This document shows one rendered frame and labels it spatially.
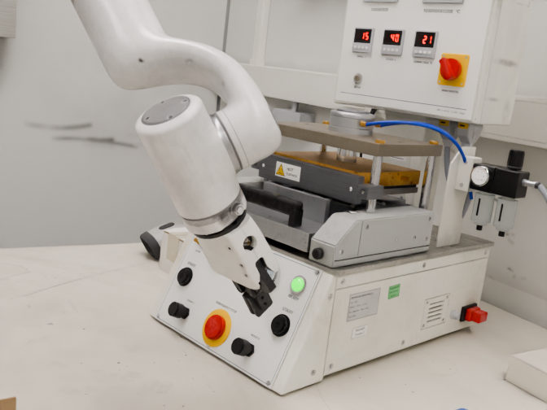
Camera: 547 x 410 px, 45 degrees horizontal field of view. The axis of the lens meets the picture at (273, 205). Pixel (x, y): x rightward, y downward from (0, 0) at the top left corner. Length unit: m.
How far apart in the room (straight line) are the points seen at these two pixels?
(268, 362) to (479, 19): 0.67
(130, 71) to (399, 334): 0.63
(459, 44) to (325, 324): 0.55
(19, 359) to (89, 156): 1.50
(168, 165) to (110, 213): 1.79
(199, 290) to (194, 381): 0.19
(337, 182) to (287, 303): 0.21
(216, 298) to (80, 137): 1.45
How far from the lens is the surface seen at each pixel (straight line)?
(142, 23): 0.86
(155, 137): 0.75
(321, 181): 1.10
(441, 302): 1.25
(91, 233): 2.55
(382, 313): 1.10
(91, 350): 1.08
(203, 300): 1.12
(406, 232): 1.10
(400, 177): 1.16
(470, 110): 1.21
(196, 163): 0.77
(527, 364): 1.16
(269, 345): 1.01
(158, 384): 0.99
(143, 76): 0.85
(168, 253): 1.44
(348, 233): 0.98
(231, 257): 0.85
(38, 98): 2.41
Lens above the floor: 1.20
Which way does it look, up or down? 11 degrees down
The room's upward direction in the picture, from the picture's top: 7 degrees clockwise
